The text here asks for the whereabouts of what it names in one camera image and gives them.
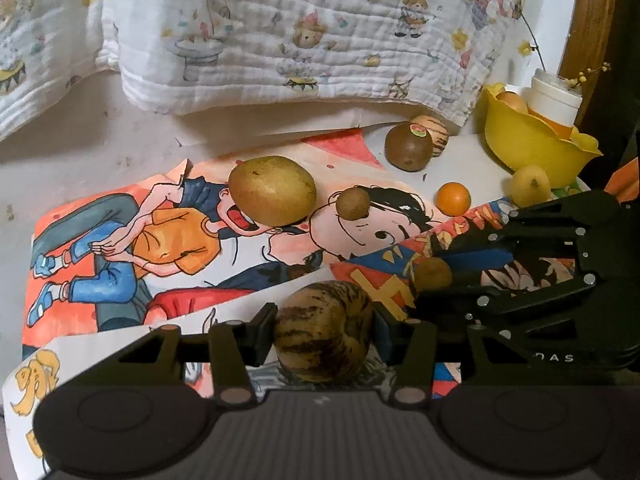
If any small orange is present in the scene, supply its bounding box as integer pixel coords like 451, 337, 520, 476
434, 181, 472, 216

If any white plastic jar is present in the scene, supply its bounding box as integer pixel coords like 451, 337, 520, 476
527, 69, 584, 126

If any yellow pear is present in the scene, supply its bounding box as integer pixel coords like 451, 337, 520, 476
495, 89, 530, 116

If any wooden furniture edge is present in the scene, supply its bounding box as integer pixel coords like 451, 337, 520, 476
557, 0, 621, 86

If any brown kiwi with sticker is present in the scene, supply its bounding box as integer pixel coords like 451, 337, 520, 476
384, 121, 434, 172

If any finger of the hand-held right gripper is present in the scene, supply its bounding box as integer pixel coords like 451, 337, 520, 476
431, 191, 622, 273
414, 271, 602, 342

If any small brown kiwi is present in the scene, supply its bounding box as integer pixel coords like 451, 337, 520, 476
414, 256, 453, 291
336, 185, 372, 222

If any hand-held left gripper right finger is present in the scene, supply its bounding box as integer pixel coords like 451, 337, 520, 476
372, 305, 538, 411

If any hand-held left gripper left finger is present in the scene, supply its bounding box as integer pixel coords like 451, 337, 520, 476
100, 303, 279, 411

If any large green-brown pear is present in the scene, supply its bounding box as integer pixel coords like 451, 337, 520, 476
228, 155, 317, 227

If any white printed blanket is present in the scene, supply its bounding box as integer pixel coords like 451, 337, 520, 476
0, 0, 583, 136

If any yellow plastic bowl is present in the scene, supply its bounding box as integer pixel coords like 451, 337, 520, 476
474, 82, 604, 190

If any large orange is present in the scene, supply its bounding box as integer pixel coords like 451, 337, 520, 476
530, 110, 576, 140

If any pale striped pepino melon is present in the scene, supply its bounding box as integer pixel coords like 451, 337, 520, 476
409, 114, 449, 157

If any yellow flower twig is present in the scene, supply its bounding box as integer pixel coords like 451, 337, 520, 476
517, 7, 612, 91

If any dark striped pepino melon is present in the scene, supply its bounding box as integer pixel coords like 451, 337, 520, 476
273, 281, 375, 387

